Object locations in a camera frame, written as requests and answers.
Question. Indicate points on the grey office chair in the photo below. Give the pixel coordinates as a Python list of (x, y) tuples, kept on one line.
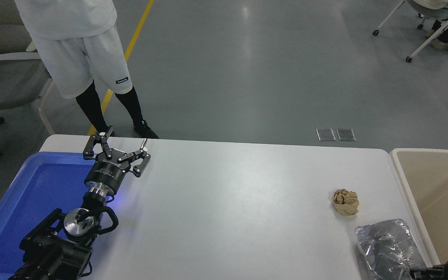
[(2, 77)]

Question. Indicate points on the crumpled tan paper ball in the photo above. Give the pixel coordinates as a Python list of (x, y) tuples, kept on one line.
[(346, 203)]

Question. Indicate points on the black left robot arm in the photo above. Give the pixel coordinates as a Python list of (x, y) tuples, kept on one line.
[(53, 252)]

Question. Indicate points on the large pale bin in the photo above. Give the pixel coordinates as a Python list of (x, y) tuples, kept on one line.
[(441, 194)]

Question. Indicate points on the white wheeled chair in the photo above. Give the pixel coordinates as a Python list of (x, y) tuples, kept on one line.
[(428, 39)]

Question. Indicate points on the blue plastic tray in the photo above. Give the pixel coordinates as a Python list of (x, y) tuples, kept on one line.
[(33, 194)]

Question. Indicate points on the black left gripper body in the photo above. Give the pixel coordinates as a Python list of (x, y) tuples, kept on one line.
[(105, 175)]

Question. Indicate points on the metal floor plate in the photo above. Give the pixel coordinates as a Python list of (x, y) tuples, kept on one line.
[(326, 134), (345, 134)]

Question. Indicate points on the silver foil tray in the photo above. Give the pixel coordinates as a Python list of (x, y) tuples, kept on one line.
[(387, 249)]

